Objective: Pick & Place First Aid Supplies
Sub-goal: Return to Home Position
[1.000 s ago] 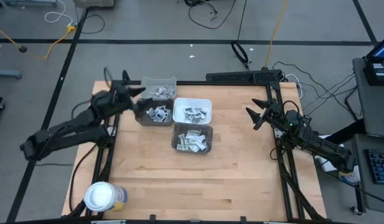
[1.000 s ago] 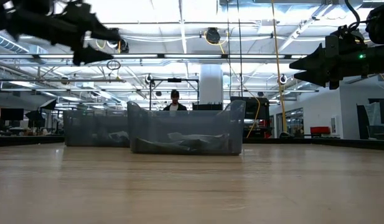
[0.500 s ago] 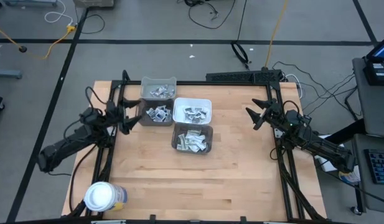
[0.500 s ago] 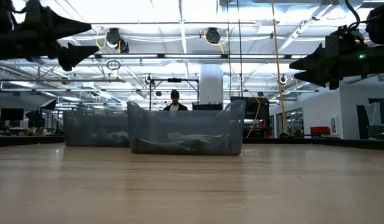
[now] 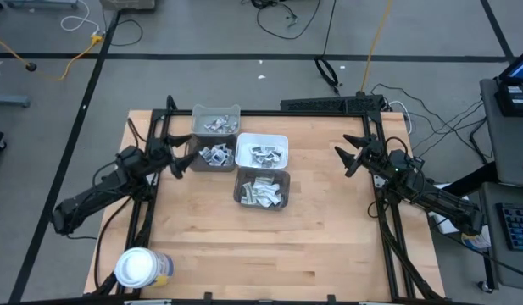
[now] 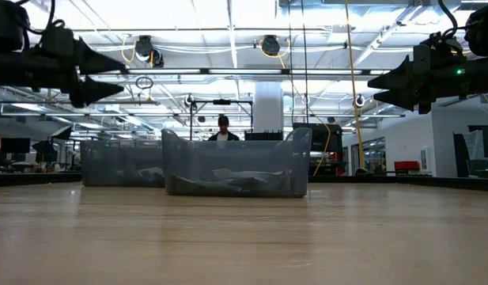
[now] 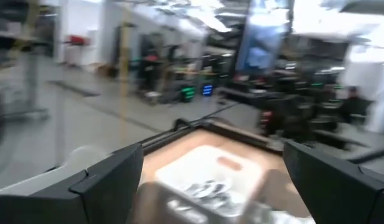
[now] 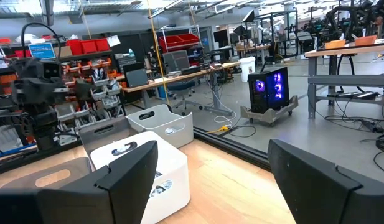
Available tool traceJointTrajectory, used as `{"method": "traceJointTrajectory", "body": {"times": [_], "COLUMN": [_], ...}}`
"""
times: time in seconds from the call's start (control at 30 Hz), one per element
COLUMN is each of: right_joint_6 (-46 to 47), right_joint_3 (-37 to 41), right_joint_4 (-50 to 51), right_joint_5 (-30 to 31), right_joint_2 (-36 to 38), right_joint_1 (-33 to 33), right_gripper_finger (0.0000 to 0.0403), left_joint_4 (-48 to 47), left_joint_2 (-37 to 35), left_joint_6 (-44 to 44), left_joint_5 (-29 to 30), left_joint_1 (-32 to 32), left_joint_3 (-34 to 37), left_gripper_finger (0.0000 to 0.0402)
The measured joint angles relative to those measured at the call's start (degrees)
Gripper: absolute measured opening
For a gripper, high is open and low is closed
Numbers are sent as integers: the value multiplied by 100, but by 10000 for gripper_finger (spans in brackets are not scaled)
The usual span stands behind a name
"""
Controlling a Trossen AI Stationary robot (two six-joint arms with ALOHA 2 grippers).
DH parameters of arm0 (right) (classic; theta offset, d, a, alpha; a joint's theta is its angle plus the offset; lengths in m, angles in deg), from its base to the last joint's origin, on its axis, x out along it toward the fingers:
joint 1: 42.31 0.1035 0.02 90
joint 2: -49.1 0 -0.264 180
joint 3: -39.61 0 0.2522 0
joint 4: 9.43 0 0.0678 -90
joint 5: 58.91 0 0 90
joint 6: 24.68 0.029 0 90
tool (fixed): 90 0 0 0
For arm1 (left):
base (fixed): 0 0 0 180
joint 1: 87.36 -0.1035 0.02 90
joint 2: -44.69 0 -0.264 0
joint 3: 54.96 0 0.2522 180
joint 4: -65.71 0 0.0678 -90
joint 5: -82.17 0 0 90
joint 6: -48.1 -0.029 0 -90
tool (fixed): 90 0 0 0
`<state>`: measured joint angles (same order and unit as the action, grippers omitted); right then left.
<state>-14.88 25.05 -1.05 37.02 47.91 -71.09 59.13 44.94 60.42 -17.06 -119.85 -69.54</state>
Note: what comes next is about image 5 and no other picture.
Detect black floor cable loop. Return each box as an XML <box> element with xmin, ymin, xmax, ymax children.
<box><xmin>103</xmin><ymin>0</ymin><xmax>144</xmax><ymax>47</ymax></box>

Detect smoky translucent plastic bin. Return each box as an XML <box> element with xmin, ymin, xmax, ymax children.
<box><xmin>185</xmin><ymin>134</ymin><xmax>238</xmax><ymax>173</ymax></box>
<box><xmin>232</xmin><ymin>167</ymin><xmax>292</xmax><ymax>212</ymax></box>

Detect white floor cable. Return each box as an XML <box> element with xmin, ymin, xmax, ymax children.
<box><xmin>59</xmin><ymin>0</ymin><xmax>102</xmax><ymax>36</ymax></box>

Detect black keyboard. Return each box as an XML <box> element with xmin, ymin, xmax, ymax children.
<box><xmin>495</xmin><ymin>202</ymin><xmax>523</xmax><ymax>252</ymax></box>

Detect black cable bundle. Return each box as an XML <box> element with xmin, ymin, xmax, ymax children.
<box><xmin>314</xmin><ymin>0</ymin><xmax>342</xmax><ymax>97</ymax></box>

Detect yellow hanging cable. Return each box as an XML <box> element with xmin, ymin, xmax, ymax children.
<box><xmin>360</xmin><ymin>0</ymin><xmax>394</xmax><ymax>93</ymax></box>
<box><xmin>0</xmin><ymin>30</ymin><xmax>33</xmax><ymax>65</ymax></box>

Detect black aluminium frame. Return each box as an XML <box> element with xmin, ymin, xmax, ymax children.
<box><xmin>85</xmin><ymin>95</ymin><xmax>447</xmax><ymax>305</ymax></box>

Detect black floor cable tangle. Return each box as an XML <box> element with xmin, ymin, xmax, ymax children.
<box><xmin>242</xmin><ymin>0</ymin><xmax>324</xmax><ymax>42</ymax></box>

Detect white paper box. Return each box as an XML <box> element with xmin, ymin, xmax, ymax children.
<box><xmin>426</xmin><ymin>182</ymin><xmax>472</xmax><ymax>236</ymax></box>

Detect black laptop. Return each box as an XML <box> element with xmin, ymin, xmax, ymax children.
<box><xmin>494</xmin><ymin>54</ymin><xmax>523</xmax><ymax>119</ymax></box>

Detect grey side table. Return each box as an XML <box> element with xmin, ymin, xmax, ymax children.
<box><xmin>479</xmin><ymin>181</ymin><xmax>523</xmax><ymax>292</ymax></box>
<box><xmin>479</xmin><ymin>77</ymin><xmax>523</xmax><ymax>188</ymax></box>

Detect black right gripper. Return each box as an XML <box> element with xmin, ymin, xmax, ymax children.
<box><xmin>334</xmin><ymin>134</ymin><xmax>387</xmax><ymax>179</ymax></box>

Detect black beam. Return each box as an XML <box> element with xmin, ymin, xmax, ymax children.
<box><xmin>442</xmin><ymin>162</ymin><xmax>500</xmax><ymax>198</ymax></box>

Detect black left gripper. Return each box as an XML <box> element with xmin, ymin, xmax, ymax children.
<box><xmin>148</xmin><ymin>134</ymin><xmax>200</xmax><ymax>180</ymax></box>

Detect light grey plastic bin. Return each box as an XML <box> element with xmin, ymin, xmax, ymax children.
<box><xmin>190</xmin><ymin>103</ymin><xmax>242</xmax><ymax>137</ymax></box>

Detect yellow extension cord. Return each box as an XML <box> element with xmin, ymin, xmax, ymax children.
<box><xmin>34</xmin><ymin>33</ymin><xmax>105</xmax><ymax>82</ymax></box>

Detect white plastic bin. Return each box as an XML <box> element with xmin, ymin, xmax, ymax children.
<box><xmin>234</xmin><ymin>132</ymin><xmax>290</xmax><ymax>170</ymax></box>

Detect white-lidded wipes canister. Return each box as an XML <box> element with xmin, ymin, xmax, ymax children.
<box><xmin>114</xmin><ymin>247</ymin><xmax>176</xmax><ymax>290</ymax></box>

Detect black perforated metal bar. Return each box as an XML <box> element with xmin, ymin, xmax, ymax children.
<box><xmin>280</xmin><ymin>94</ymin><xmax>387</xmax><ymax>115</ymax></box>

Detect small yellow-label wipes canister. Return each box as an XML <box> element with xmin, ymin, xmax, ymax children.
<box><xmin>460</xmin><ymin>230</ymin><xmax>493</xmax><ymax>252</ymax></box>

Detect grey table foot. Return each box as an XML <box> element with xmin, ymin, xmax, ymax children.
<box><xmin>0</xmin><ymin>93</ymin><xmax>31</xmax><ymax>108</ymax></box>
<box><xmin>4</xmin><ymin>0</ymin><xmax>81</xmax><ymax>10</ymax></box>

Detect black loose cables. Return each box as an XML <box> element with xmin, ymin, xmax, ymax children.
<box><xmin>370</xmin><ymin>82</ymin><xmax>496</xmax><ymax>167</ymax></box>

